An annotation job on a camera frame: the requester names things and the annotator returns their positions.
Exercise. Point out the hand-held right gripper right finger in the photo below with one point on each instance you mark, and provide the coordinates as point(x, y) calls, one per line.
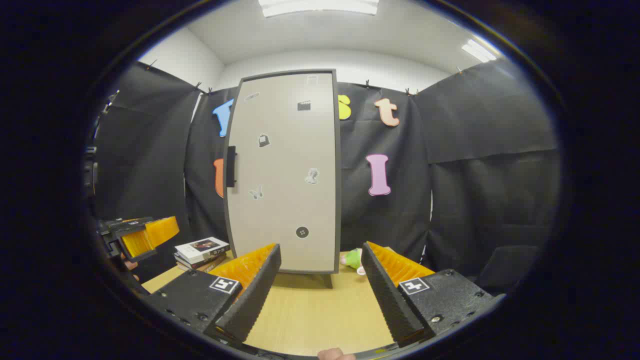
point(390, 300)

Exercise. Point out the light grey cabinet door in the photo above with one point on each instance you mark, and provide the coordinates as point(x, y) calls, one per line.
point(285, 210)

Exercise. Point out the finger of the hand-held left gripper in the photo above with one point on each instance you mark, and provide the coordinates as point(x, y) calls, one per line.
point(150, 237)

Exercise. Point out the long ceiling light panel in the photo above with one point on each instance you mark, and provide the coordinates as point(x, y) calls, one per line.
point(320, 6)

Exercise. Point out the black backdrop cloth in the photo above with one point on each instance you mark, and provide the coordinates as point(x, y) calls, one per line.
point(475, 200)

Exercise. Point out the dark cover book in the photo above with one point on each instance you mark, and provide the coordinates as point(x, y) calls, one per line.
point(207, 265)

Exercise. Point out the green plush toy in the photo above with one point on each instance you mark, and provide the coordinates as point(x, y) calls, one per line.
point(352, 259)

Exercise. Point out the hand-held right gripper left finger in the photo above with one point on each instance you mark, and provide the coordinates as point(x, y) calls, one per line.
point(252, 300)

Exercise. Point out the dark grey cabinet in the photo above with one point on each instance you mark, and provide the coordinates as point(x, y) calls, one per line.
point(338, 200)

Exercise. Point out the small ceiling light panel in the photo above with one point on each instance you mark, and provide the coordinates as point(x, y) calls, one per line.
point(478, 51)

